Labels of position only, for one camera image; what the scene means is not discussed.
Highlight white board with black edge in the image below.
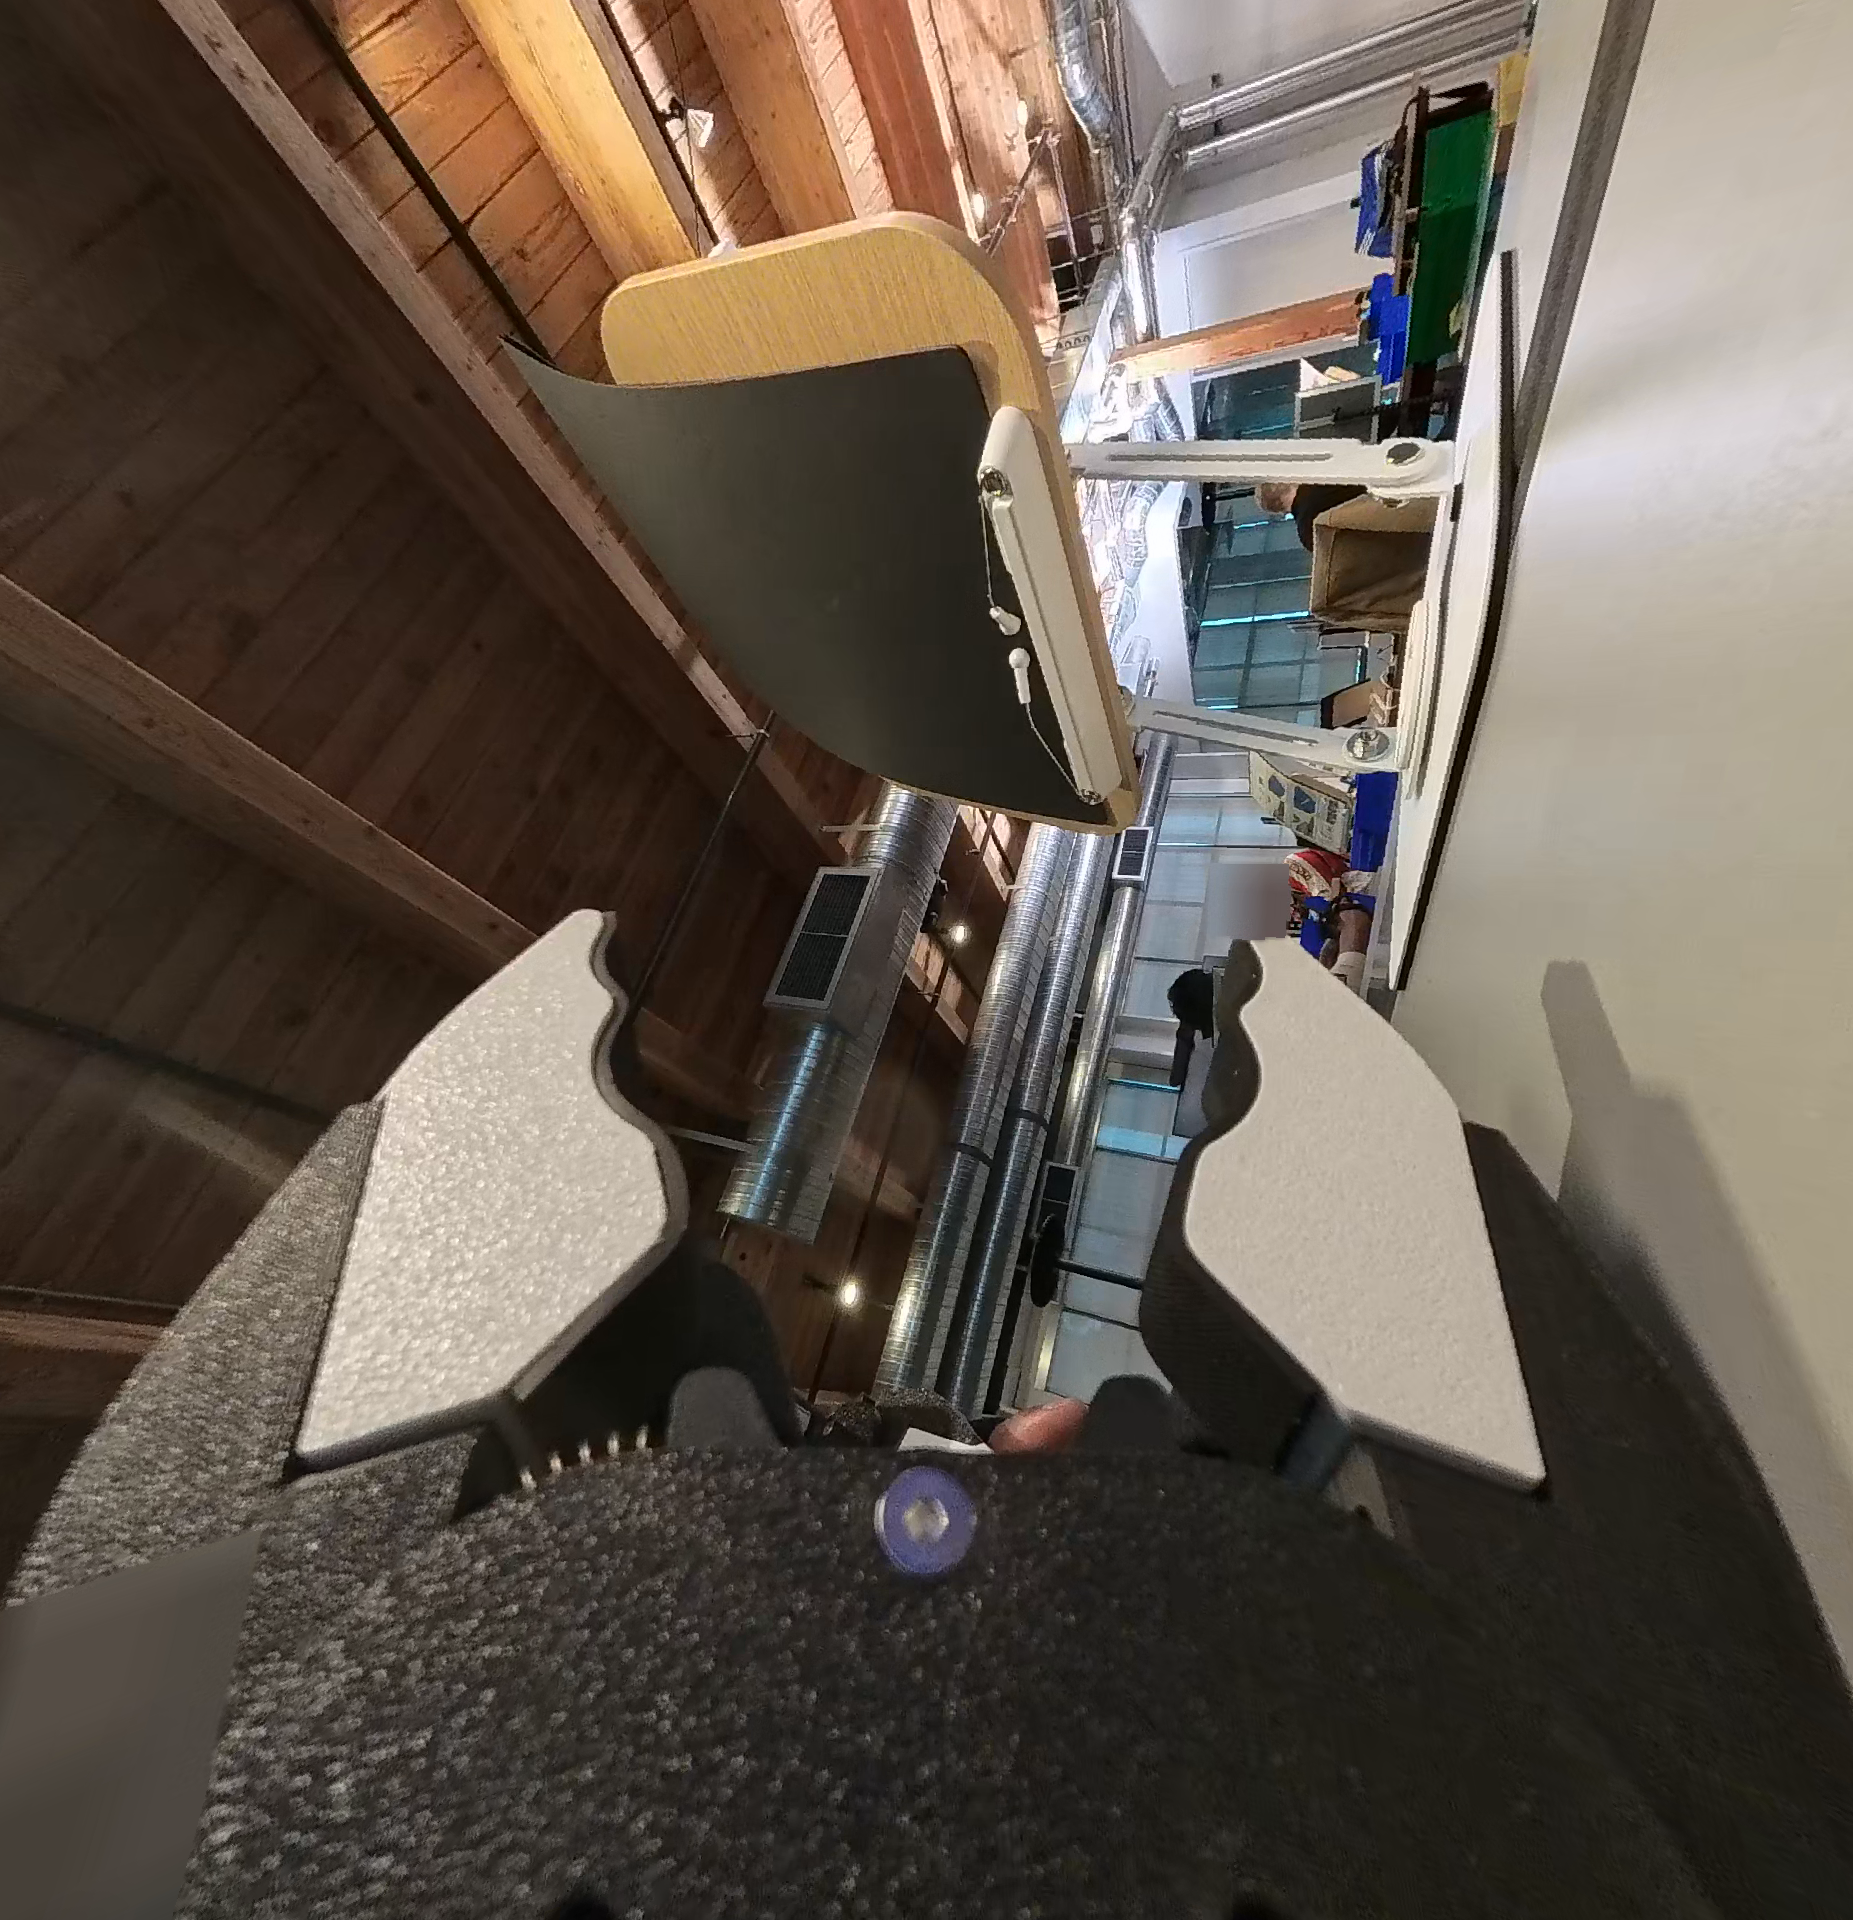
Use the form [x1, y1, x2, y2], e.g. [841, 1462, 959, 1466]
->
[1383, 252, 1521, 995]

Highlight silver ceiling pipes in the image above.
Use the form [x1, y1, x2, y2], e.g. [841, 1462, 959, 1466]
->
[1163, 22, 1528, 169]

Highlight printed cardboard box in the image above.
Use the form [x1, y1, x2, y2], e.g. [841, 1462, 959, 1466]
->
[1248, 751, 1354, 849]

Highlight ceiling vent grille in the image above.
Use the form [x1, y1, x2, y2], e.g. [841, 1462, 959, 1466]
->
[760, 864, 883, 1013]

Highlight black mat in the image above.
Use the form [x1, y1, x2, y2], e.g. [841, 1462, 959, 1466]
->
[505, 337, 1108, 824]

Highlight silver ceiling duct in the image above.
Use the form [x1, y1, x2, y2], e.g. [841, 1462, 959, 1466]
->
[1050, 0, 1168, 346]

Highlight white desk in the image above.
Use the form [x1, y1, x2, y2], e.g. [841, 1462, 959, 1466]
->
[1388, 0, 1853, 1651]

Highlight light wooden stand board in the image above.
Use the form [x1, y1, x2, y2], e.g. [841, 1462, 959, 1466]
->
[598, 210, 1141, 835]

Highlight green storage bin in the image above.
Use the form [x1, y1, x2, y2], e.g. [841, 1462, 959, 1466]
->
[1398, 113, 1502, 367]

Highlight white wired earbuds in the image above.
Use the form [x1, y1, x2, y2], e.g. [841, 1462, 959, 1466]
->
[982, 467, 1100, 799]

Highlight long spiral metal duct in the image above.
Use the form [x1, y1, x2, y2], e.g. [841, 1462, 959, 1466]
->
[872, 816, 1077, 1395]
[939, 735, 1175, 1411]

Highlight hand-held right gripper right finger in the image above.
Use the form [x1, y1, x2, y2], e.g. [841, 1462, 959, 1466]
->
[1141, 939, 1554, 1500]

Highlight large spiral metal duct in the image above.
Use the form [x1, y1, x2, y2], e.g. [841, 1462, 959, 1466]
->
[712, 780, 964, 1239]

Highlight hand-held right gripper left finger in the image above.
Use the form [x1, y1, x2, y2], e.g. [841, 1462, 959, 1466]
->
[286, 908, 695, 1474]

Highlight brown paper bag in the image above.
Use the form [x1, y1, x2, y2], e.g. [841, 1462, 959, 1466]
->
[1309, 492, 1444, 634]

